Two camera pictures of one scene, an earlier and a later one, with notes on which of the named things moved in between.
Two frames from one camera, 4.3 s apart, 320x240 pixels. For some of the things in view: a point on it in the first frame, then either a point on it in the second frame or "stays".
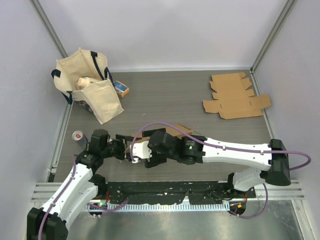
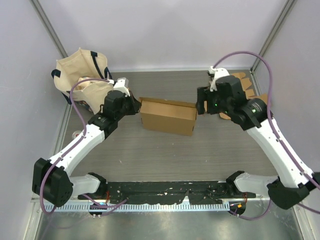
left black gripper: [122, 155] to [135, 104]
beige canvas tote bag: [84, 79] stays
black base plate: [197, 192] stays
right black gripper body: [156, 158] to [214, 104]
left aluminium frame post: [45, 21] stays
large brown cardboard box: [171, 131] to [167, 115]
